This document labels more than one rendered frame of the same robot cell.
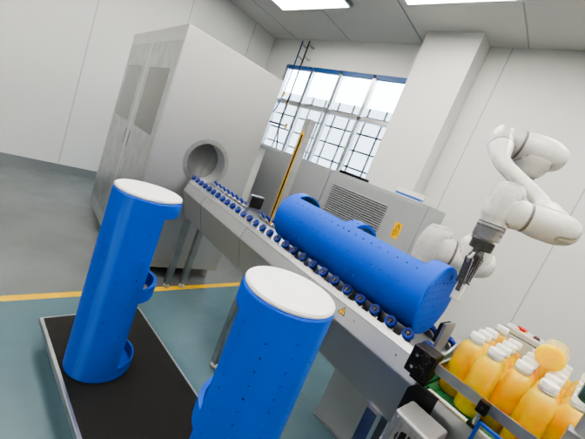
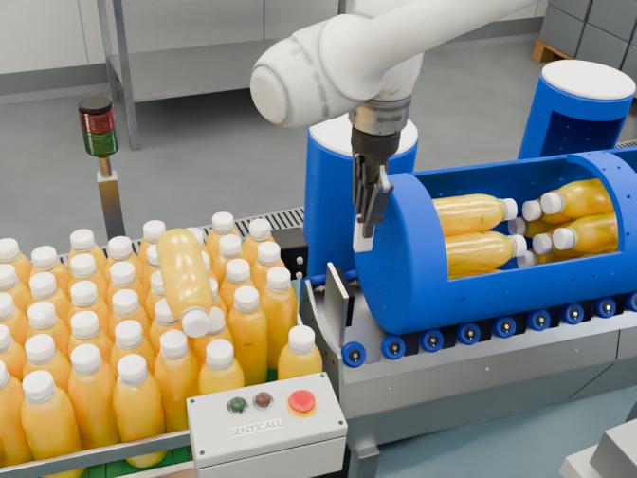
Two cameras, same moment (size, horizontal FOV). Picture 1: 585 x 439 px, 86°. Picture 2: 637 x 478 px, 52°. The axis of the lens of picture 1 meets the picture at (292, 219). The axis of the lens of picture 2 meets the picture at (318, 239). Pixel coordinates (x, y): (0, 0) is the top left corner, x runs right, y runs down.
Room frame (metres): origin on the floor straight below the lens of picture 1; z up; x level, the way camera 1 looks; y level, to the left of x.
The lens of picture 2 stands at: (1.42, -1.50, 1.82)
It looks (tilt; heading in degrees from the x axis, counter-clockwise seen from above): 37 degrees down; 115
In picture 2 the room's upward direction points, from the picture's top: 4 degrees clockwise
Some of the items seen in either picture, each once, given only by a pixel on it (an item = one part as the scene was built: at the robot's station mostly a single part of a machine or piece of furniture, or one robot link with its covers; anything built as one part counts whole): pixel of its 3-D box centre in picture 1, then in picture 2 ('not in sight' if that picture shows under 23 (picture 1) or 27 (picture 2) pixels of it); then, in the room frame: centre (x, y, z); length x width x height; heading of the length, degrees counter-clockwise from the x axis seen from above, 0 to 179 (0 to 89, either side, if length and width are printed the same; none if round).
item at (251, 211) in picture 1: (253, 206); not in sight; (2.05, 0.27, 1.00); 0.10 x 0.04 x 0.15; 134
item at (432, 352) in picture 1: (423, 363); (287, 258); (0.92, -0.54, 0.95); 0.10 x 0.07 x 0.10; 134
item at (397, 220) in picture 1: (319, 233); not in sight; (3.55, -0.35, 0.72); 2.15 x 0.54 x 1.45; 51
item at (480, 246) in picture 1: (478, 251); (373, 151); (1.12, -0.65, 1.32); 0.08 x 0.07 x 0.09; 134
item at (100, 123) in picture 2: not in sight; (97, 117); (0.56, -0.66, 1.23); 0.06 x 0.06 x 0.04
